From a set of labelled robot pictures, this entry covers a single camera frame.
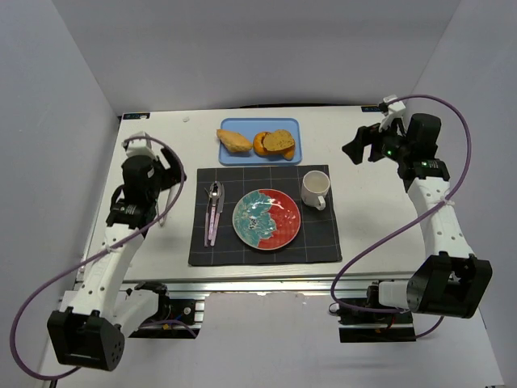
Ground light golden bread loaf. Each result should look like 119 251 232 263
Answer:
216 129 253 154

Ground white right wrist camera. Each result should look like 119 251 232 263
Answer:
378 95 406 132

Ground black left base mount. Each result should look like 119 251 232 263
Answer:
125 281 199 340

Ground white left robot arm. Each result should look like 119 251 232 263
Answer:
47 145 186 371

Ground teal and red plate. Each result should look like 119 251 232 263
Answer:
232 189 301 251

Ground pink handled spoon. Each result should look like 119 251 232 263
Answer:
205 181 225 247

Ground white ceramic mug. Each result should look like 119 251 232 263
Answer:
301 171 330 211

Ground metal serving tongs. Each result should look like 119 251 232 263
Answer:
156 183 183 228

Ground blue plastic tray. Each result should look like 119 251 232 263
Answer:
219 118 303 167

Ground left corner table label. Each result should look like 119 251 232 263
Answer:
122 112 150 120

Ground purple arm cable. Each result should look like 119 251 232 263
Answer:
8 136 187 381
329 95 473 340

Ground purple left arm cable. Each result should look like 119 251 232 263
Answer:
8 136 187 381

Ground dark checked placemat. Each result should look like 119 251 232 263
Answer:
188 165 343 267

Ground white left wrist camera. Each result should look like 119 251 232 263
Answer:
122 131 156 159

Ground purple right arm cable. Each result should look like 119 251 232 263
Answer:
329 95 473 340

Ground aluminium table frame rail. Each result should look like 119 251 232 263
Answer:
60 269 429 302

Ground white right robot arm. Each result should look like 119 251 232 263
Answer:
343 113 493 318

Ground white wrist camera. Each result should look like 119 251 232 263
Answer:
122 131 156 159
378 95 406 132

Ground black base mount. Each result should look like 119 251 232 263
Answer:
125 281 199 340
335 306 416 344

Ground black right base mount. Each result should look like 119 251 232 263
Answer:
335 306 416 344

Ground brown seeded bread slice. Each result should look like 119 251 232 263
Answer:
263 129 296 153

